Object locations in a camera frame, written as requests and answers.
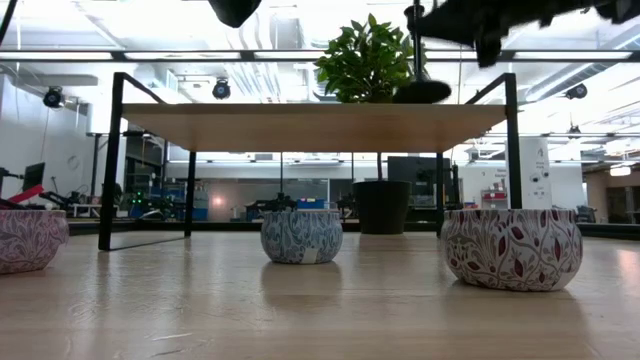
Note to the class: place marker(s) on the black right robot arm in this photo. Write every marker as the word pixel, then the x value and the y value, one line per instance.
pixel 620 7

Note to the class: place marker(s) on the blue storage box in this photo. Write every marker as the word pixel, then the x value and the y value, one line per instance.
pixel 311 204

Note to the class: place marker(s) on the black aluminium table frame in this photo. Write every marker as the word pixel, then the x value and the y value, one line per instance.
pixel 225 226

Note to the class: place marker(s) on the purple patterned candle tin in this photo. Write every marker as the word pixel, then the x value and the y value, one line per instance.
pixel 30 240

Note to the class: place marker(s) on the wooden riser shelf black legs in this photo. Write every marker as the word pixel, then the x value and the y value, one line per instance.
pixel 300 127

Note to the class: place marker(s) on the red angled object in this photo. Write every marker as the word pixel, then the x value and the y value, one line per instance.
pixel 27 194

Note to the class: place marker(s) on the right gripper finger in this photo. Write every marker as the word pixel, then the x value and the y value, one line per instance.
pixel 445 27
pixel 452 6

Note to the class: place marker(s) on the black ceiling spotlight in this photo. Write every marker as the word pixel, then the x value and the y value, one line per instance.
pixel 53 98
pixel 577 91
pixel 221 90

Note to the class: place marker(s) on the overhead light bar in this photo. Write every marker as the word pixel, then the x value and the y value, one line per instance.
pixel 247 55

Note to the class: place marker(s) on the red tool cart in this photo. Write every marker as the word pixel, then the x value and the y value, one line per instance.
pixel 495 196

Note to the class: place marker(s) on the green potted plant black pot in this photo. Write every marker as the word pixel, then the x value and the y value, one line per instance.
pixel 367 65

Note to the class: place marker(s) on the blue patterned candle tin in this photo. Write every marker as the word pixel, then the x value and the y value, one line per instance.
pixel 300 237

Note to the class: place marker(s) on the black computer monitor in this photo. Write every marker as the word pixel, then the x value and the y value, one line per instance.
pixel 34 175

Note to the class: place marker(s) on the white pillar with signs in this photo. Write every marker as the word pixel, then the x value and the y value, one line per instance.
pixel 537 190

